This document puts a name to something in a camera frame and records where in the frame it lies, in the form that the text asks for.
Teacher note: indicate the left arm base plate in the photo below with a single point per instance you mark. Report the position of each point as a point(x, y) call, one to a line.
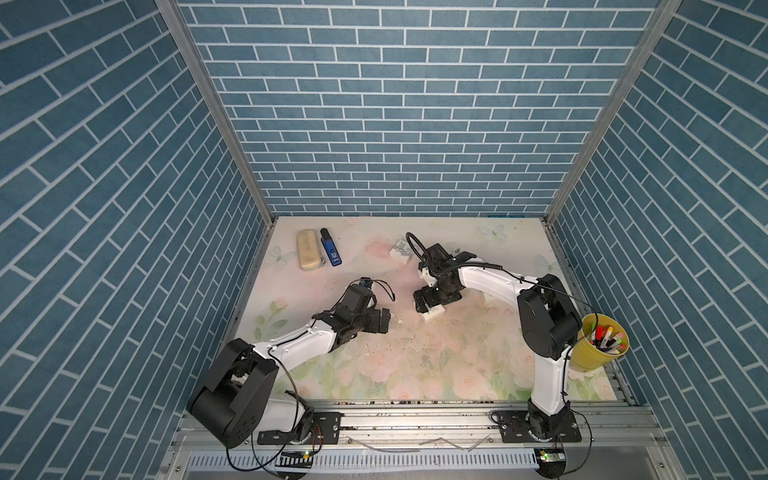
point(312, 428)

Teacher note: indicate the aluminium corner post right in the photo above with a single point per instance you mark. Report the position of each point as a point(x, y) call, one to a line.
point(657, 24)

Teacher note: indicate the aluminium front rail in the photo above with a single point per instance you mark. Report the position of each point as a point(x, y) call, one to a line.
point(481, 439)

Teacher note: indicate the aluminium corner post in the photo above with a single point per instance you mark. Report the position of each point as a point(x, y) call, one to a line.
point(181, 34)
point(657, 24)

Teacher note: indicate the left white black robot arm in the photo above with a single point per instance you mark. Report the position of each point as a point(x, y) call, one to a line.
point(234, 401)

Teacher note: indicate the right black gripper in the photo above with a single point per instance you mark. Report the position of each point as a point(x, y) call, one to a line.
point(429, 301)

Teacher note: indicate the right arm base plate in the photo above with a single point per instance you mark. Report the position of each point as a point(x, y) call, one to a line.
point(526, 426)

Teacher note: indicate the white jewelry box base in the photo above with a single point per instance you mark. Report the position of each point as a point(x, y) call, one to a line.
point(432, 313)

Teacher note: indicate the yellow pen cup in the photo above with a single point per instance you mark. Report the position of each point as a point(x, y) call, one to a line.
point(601, 341)

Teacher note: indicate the aluminium corner post left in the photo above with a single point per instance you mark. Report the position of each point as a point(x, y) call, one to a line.
point(181, 34)

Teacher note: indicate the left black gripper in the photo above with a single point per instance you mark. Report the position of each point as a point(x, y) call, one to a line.
point(374, 325)

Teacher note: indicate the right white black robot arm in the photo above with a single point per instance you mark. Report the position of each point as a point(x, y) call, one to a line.
point(550, 323)

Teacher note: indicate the beige zippered pencil case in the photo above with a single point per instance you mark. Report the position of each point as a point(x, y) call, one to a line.
point(308, 250)

